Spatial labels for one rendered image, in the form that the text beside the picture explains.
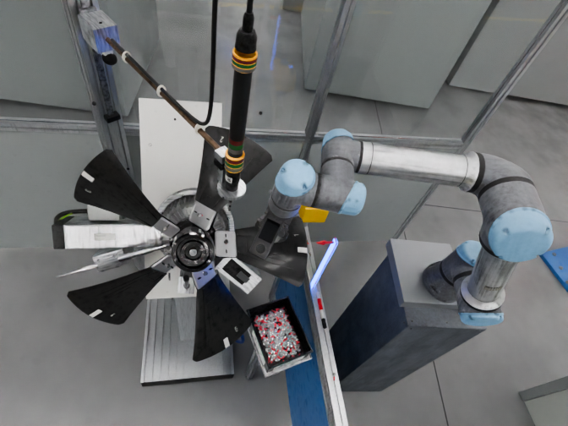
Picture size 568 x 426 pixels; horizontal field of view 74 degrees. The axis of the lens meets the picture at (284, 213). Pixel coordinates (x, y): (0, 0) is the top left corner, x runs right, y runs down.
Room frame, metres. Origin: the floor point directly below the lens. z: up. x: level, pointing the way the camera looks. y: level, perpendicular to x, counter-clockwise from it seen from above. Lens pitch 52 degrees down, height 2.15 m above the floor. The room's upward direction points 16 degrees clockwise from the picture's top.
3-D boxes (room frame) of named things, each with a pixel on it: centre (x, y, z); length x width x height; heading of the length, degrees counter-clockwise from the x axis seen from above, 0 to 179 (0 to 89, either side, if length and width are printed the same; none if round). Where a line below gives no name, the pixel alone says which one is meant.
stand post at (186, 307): (0.64, 0.30, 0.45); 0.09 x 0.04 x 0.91; 111
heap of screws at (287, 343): (0.50, -0.10, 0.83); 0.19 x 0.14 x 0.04; 36
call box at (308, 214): (0.99, -0.09, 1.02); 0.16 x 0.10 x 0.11; 21
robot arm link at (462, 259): (0.76, -0.63, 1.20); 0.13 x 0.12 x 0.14; 8
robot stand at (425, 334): (0.78, -0.62, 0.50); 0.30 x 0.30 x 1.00; 15
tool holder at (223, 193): (0.60, 0.15, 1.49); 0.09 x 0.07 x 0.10; 56
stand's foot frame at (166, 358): (0.73, 0.34, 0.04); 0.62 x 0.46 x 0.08; 21
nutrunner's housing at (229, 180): (0.59, 0.14, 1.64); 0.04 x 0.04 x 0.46
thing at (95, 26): (0.94, 0.66, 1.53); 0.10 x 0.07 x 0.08; 56
